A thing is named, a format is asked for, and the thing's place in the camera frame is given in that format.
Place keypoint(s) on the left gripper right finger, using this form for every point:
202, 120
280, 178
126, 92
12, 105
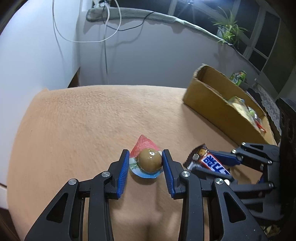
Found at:
229, 218

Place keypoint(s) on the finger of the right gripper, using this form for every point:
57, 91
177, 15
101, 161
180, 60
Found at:
228, 159
204, 173

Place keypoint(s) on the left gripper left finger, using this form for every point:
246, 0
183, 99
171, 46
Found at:
62, 219

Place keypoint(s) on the clear bag dark candies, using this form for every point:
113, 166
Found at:
258, 122

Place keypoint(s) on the brown jelly cup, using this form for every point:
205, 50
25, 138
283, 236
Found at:
145, 160

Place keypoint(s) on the biscuit pack clear wrapper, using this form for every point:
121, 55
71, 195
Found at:
242, 108

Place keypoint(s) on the cardboard box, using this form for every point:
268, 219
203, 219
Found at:
208, 94

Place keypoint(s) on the white lace cloth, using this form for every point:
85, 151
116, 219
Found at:
269, 105

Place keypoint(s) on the peach table cloth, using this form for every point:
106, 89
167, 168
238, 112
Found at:
78, 132

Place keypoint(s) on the potted spider plant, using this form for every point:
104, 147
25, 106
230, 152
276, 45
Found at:
230, 31

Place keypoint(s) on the black tripod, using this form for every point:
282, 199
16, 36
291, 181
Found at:
190, 10

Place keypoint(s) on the grey windowsill cloth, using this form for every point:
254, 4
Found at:
145, 43

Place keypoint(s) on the power strip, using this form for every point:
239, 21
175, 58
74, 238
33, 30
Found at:
101, 3

